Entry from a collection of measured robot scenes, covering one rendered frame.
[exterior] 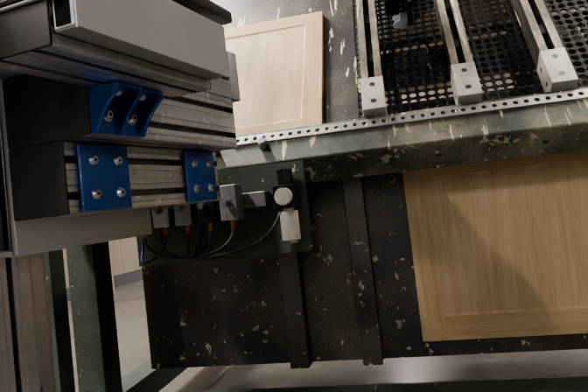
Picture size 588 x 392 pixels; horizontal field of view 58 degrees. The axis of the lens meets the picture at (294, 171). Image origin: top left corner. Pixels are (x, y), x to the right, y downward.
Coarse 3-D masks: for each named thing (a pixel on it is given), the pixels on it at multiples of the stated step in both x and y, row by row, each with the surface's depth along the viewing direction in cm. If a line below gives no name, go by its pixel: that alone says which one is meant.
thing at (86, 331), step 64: (320, 192) 166; (384, 192) 161; (256, 256) 169; (320, 256) 165; (384, 256) 161; (192, 320) 173; (256, 320) 169; (320, 320) 165; (384, 320) 160; (128, 384) 169; (384, 384) 144; (448, 384) 139; (512, 384) 135; (576, 384) 130
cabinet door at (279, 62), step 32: (224, 32) 189; (256, 32) 185; (288, 32) 181; (320, 32) 176; (256, 64) 174; (288, 64) 170; (320, 64) 166; (256, 96) 164; (288, 96) 161; (320, 96) 157; (256, 128) 155; (288, 128) 152
